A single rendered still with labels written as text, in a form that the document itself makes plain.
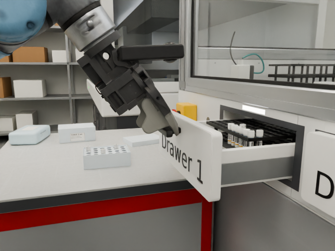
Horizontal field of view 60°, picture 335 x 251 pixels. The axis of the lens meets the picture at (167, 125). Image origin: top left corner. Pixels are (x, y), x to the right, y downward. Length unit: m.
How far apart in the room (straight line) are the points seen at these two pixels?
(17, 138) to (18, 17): 0.81
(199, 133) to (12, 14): 0.30
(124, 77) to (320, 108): 0.31
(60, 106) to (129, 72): 4.34
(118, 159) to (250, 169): 0.40
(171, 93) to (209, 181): 0.98
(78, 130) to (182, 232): 0.53
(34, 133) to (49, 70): 3.73
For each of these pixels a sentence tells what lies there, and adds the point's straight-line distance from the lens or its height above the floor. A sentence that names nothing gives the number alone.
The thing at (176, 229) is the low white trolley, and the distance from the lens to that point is 0.78.
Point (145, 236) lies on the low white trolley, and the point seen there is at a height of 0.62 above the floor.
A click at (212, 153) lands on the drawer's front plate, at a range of 0.43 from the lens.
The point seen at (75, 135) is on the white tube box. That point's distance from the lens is 1.08.
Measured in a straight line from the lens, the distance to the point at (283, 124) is 0.55.
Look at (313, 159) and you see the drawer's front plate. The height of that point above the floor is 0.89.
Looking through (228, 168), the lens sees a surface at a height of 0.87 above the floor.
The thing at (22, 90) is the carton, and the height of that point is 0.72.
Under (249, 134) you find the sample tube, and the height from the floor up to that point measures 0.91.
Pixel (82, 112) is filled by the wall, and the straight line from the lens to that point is 4.79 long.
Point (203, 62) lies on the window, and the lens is 0.89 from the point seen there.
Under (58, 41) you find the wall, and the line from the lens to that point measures 4.78.
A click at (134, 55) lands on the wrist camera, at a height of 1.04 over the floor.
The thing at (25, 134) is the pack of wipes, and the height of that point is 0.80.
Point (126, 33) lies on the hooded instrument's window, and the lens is 1.36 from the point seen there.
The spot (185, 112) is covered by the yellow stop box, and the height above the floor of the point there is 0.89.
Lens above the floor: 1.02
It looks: 11 degrees down
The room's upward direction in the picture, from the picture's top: straight up
